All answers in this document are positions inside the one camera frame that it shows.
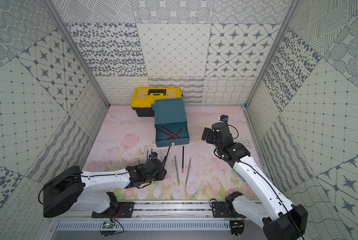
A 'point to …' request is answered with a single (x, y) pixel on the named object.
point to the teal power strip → (239, 175)
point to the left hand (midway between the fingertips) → (167, 170)
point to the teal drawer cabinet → (170, 119)
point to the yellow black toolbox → (143, 98)
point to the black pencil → (182, 161)
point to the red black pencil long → (166, 133)
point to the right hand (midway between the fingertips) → (213, 133)
